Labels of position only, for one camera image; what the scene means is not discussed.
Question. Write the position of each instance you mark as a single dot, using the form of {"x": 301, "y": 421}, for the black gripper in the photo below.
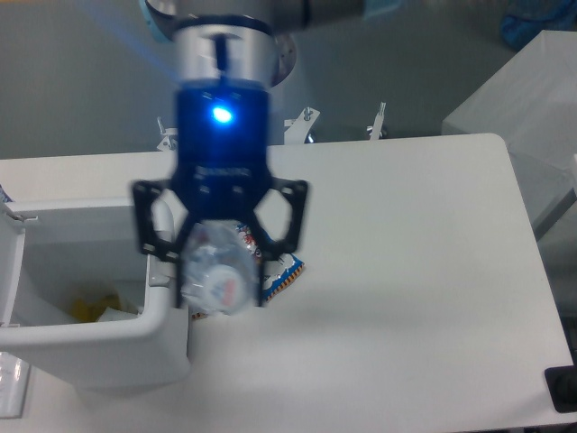
{"x": 221, "y": 173}

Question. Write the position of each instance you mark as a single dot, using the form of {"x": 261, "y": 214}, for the clear plastic water bottle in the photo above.
{"x": 219, "y": 271}

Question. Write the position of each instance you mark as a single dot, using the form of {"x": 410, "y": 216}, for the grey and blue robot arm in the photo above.
{"x": 228, "y": 59}

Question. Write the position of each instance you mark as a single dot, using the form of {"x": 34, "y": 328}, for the white plastic trash can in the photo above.
{"x": 53, "y": 252}

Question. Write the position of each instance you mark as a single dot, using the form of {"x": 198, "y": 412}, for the clear plastic box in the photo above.
{"x": 15, "y": 374}

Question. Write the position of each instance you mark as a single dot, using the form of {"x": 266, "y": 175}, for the white covered table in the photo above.
{"x": 531, "y": 104}

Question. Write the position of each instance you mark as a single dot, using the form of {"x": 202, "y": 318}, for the black device at table edge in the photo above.
{"x": 561, "y": 383}

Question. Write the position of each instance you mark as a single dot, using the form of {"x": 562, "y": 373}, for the blue object in corner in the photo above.
{"x": 522, "y": 21}

